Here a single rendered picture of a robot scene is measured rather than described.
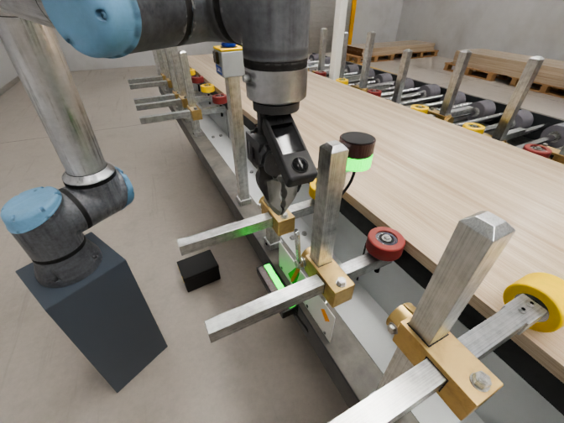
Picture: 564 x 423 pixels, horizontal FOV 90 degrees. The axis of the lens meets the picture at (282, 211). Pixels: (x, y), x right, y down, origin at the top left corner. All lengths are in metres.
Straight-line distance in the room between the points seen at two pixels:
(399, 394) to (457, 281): 0.15
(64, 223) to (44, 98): 0.34
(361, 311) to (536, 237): 0.45
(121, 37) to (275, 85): 0.18
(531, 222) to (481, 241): 0.58
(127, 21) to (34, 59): 0.60
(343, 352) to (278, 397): 0.73
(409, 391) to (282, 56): 0.43
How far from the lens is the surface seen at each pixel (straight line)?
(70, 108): 0.99
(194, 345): 1.56
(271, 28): 0.40
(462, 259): 0.35
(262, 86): 0.42
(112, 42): 0.38
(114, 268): 1.14
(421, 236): 0.71
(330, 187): 0.49
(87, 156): 1.04
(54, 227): 1.04
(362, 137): 0.51
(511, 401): 0.76
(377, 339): 0.85
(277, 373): 1.45
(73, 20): 0.40
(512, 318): 0.55
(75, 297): 1.13
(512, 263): 0.75
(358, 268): 0.65
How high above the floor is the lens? 1.33
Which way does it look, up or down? 37 degrees down
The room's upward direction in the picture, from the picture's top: straight up
